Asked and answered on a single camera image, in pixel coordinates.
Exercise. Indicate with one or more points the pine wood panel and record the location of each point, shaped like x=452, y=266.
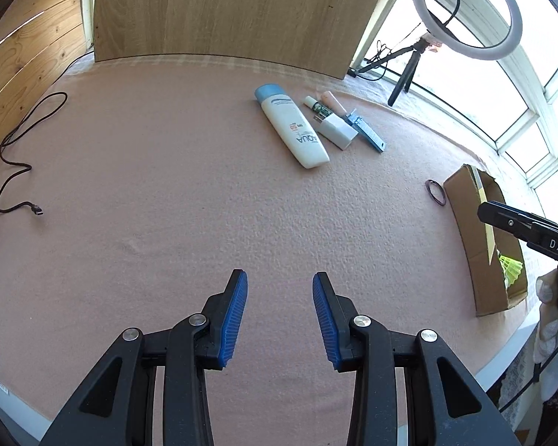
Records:
x=28, y=55

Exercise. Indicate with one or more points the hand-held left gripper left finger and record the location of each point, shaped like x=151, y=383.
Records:
x=232, y=320

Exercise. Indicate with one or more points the person's right hand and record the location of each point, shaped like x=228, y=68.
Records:
x=546, y=325

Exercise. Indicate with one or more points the pink and white tube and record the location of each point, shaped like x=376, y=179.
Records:
x=330, y=98

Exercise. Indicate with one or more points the blue phone stand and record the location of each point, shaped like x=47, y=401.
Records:
x=369, y=137

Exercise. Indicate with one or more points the light wooden board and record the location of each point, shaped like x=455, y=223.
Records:
x=237, y=9

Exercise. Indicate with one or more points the white charger plug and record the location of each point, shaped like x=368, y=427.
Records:
x=337, y=132

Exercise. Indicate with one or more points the cardboard box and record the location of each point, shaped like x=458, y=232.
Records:
x=469, y=213

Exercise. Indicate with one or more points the white sunscreen bottle blue cap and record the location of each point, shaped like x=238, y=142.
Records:
x=297, y=134

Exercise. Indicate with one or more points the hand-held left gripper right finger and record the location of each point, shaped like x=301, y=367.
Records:
x=325, y=320

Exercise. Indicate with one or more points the green and white tube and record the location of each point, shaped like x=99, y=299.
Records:
x=310, y=101

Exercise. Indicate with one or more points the checked blanket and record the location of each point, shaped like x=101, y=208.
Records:
x=446, y=116

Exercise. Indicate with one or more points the dark rubber bands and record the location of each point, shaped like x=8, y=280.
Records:
x=427, y=186

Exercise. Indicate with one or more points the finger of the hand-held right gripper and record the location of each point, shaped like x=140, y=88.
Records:
x=504, y=218

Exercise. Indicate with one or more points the yellow shuttlecock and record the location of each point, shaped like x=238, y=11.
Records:
x=511, y=267

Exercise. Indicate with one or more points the black tripod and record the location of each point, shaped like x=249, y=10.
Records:
x=402, y=83

